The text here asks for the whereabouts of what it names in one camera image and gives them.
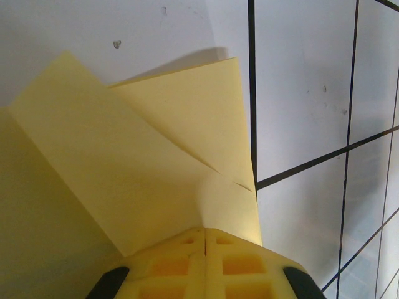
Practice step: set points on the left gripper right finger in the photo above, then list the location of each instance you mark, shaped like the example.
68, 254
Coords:
243, 274

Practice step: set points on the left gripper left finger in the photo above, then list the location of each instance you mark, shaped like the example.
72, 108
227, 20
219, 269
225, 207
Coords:
168, 274

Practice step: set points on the yellow cloth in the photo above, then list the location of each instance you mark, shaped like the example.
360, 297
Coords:
124, 155

